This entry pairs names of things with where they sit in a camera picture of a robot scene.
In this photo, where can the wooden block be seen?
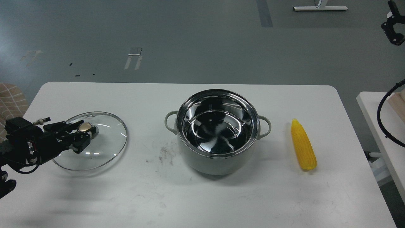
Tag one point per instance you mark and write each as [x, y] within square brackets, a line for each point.
[397, 102]

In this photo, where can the white side table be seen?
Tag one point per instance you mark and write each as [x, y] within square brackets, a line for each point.
[392, 153]

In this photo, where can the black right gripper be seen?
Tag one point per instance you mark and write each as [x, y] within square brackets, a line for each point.
[393, 17]

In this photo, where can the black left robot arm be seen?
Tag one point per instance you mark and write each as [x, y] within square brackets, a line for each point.
[27, 170]

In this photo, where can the grey steel cooking pot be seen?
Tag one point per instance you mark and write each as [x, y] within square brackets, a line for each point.
[217, 130]

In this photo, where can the white stand base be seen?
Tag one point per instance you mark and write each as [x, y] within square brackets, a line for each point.
[322, 5]

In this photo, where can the yellow corn cob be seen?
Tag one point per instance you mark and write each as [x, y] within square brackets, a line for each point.
[303, 148]

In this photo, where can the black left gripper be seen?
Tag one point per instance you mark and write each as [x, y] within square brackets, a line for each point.
[28, 145]

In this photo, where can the glass pot lid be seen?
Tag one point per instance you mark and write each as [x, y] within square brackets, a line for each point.
[107, 143]

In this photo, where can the beige checkered cloth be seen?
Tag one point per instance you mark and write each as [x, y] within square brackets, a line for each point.
[12, 104]

